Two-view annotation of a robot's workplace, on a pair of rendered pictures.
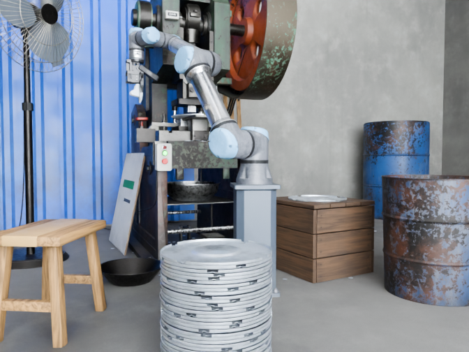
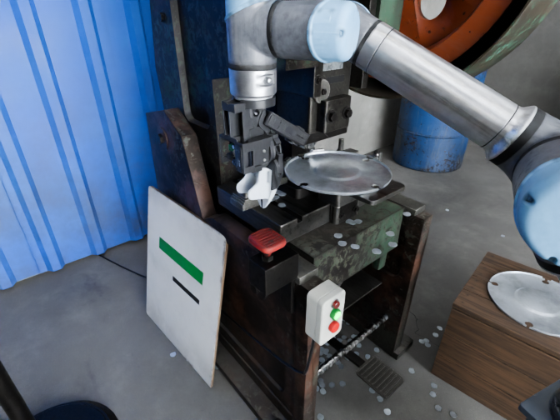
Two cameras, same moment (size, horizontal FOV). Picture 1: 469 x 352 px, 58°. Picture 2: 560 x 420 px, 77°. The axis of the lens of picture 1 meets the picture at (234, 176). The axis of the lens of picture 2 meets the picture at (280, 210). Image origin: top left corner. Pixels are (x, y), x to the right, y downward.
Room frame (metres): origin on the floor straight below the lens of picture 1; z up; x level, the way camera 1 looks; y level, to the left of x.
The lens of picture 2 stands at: (1.57, 0.63, 1.17)
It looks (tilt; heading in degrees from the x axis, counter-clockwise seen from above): 30 degrees down; 342
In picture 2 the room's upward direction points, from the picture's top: straight up
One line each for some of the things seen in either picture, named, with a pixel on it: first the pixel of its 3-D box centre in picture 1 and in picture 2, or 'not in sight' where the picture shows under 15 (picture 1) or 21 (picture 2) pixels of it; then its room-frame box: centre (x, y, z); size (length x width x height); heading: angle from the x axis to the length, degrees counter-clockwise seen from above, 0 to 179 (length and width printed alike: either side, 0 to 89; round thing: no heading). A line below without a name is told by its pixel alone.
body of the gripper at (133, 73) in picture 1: (135, 72); (251, 132); (2.15, 0.50, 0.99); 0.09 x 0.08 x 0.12; 112
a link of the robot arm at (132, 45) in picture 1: (136, 40); (253, 27); (2.15, 0.49, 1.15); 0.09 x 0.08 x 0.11; 45
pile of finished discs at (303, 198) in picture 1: (317, 198); (537, 301); (2.12, -0.42, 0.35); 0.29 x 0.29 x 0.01
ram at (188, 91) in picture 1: (192, 73); (320, 68); (2.46, 0.24, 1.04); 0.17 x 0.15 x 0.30; 22
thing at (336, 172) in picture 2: (197, 116); (337, 170); (2.38, 0.21, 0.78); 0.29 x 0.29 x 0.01
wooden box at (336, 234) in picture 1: (317, 233); (519, 339); (2.12, -0.42, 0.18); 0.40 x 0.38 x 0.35; 30
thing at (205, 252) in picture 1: (216, 250); not in sight; (1.10, 0.05, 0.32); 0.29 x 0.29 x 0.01
